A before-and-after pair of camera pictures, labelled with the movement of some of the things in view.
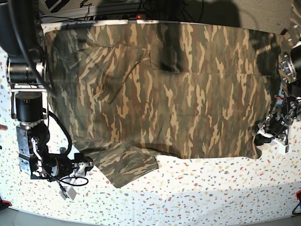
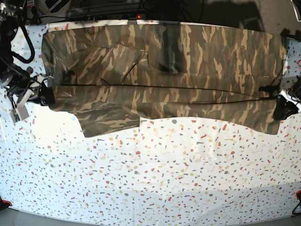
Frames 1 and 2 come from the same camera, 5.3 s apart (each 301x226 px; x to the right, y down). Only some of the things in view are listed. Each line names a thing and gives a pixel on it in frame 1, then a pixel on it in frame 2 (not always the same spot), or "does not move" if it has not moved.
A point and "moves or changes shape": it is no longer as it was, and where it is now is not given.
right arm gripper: x=278 y=129 to x=282 y=108
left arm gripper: x=56 y=165 to x=22 y=85
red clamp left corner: x=6 y=201 does not move
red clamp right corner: x=296 y=193 does not move
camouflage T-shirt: x=130 y=94 moves or changes shape
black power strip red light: x=129 y=17 does not move
